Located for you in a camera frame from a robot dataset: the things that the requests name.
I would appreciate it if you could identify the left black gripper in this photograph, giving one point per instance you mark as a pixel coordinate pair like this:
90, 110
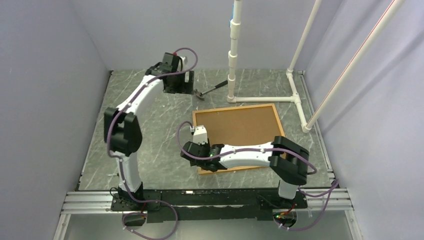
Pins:
187, 88

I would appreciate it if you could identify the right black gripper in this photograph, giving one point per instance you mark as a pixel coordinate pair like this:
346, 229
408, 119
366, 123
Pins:
206, 145

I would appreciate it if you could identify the orange picture frame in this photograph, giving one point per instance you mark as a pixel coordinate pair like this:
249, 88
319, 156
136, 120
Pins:
240, 125

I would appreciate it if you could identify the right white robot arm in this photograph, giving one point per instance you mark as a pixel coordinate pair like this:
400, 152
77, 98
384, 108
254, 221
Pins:
286, 158

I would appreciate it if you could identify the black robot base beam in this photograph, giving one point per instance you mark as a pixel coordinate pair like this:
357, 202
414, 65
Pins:
209, 204

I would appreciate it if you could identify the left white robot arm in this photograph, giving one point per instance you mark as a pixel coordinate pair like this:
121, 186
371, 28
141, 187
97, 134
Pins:
122, 128

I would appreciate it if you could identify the white diagonal pole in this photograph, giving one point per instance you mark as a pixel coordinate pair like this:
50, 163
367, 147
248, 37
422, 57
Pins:
380, 25

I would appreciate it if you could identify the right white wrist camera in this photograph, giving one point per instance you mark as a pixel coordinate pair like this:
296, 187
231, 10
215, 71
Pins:
199, 135

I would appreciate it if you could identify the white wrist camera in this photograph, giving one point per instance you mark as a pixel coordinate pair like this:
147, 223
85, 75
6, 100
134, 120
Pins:
199, 135
182, 62

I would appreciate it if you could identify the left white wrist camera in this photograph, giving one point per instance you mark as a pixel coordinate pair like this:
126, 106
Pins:
182, 62

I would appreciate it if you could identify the black handled hammer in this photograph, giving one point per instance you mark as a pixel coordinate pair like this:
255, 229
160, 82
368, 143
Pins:
201, 94

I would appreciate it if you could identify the aluminium rail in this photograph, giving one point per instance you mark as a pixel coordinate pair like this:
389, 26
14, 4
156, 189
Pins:
100, 202

